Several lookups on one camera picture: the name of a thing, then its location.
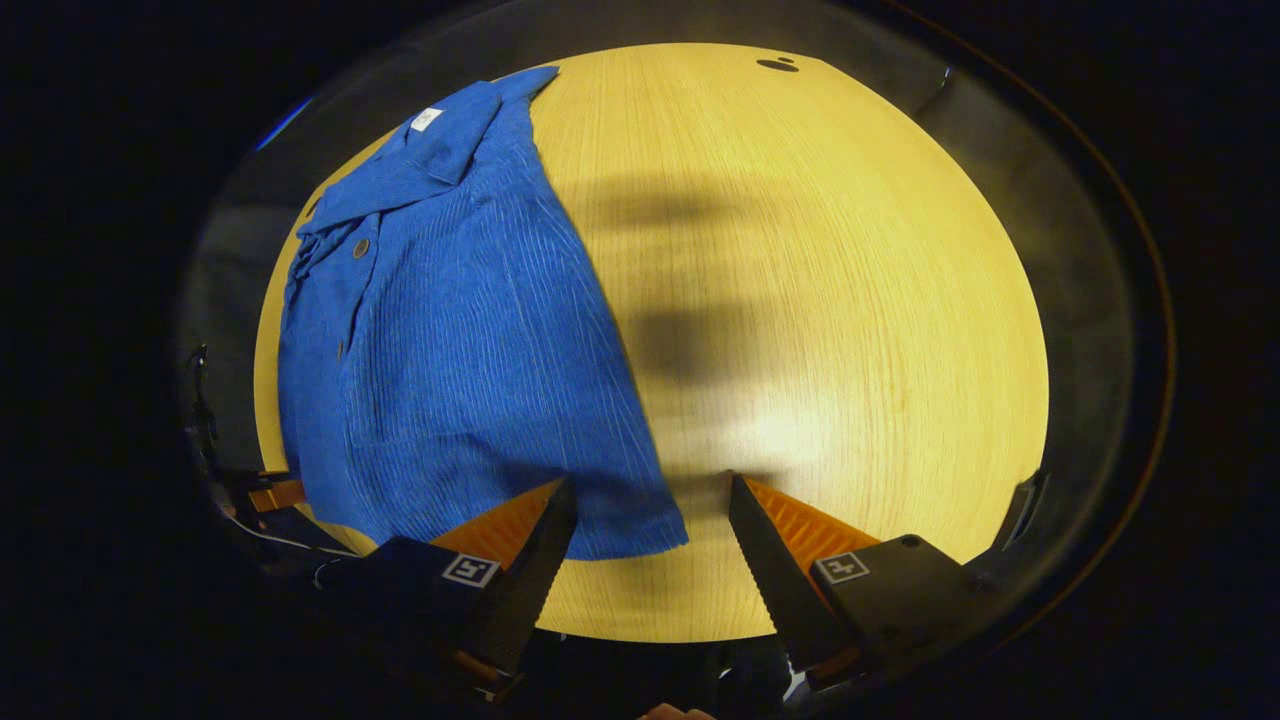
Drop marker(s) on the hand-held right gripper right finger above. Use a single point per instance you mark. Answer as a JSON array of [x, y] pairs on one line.
[[785, 590]]

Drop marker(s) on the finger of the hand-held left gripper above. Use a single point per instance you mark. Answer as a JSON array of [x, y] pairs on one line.
[[278, 495]]

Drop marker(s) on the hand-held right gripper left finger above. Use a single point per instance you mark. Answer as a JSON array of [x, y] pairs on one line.
[[525, 590]]

